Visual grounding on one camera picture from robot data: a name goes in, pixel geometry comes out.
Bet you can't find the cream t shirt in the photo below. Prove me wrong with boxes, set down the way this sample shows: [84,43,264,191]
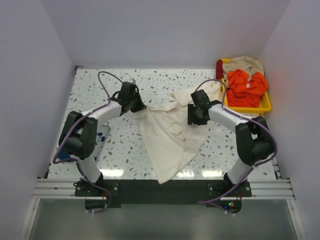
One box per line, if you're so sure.
[133,86,214,184]

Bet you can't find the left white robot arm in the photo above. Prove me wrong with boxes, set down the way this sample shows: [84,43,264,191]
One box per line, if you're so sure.
[54,81,146,184]

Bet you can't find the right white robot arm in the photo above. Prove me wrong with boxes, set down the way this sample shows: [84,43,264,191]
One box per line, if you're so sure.
[187,90,277,189]

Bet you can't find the folded blue white t shirt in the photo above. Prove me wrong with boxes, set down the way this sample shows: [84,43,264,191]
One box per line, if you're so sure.
[58,125,111,161]

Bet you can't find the orange t shirt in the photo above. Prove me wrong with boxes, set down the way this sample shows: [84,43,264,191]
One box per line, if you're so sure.
[226,69,268,108]

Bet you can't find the red cloth in bin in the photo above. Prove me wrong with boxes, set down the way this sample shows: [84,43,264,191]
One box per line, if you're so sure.
[215,59,224,80]

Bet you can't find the yellow plastic bin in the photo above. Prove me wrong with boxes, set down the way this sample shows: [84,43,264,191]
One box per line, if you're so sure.
[221,59,272,115]

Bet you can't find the beige t shirt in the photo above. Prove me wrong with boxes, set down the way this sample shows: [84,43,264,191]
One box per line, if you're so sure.
[222,56,265,82]

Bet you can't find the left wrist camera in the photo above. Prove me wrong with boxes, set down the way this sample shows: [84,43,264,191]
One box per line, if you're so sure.
[128,78,136,86]

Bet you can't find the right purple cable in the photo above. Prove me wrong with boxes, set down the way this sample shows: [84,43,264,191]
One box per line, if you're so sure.
[193,79,278,213]

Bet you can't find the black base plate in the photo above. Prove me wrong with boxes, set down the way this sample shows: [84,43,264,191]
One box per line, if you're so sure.
[74,178,252,213]

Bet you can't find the aluminium rail frame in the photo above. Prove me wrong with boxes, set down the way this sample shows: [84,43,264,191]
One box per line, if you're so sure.
[18,147,307,240]

